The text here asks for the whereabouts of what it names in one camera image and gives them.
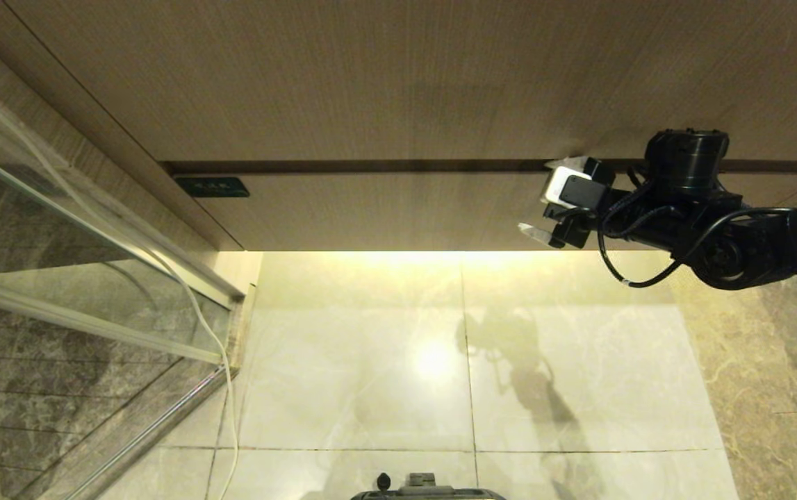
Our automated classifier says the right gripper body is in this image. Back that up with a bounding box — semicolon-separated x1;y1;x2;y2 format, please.
549;158;616;250

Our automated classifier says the wooden drawer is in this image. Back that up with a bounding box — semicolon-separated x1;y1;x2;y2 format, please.
167;171;797;252

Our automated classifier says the wooden vanity cabinet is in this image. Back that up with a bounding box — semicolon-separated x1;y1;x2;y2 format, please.
0;0;797;253

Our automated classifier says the glass shower door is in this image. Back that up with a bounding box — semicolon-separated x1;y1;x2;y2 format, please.
0;61;247;500

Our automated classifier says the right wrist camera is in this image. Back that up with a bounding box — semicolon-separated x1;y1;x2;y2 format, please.
541;165;609;211

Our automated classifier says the black cable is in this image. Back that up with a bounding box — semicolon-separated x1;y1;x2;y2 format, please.
596;200;796;290

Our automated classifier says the white cable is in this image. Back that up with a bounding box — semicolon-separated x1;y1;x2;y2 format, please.
0;64;240;500

